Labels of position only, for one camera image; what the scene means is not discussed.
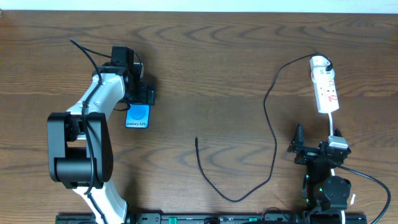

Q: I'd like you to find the white power strip cord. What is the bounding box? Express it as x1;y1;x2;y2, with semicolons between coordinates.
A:
328;112;346;224

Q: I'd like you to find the black charger cable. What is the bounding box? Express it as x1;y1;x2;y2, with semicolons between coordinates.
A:
195;53;334;203

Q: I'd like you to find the white power strip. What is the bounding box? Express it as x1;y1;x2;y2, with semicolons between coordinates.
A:
311;67;339;114

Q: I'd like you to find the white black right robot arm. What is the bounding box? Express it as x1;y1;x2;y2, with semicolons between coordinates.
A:
287;124;351;217

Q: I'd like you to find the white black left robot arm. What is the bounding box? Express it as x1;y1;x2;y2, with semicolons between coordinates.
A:
47;61;154;223

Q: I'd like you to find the blue Galaxy smartphone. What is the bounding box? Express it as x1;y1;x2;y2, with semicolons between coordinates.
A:
125;104;150;129

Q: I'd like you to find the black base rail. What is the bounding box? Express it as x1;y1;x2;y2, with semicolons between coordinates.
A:
55;212;368;224

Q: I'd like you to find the white USB charger adapter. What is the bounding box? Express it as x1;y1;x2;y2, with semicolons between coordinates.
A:
310;55;333;72

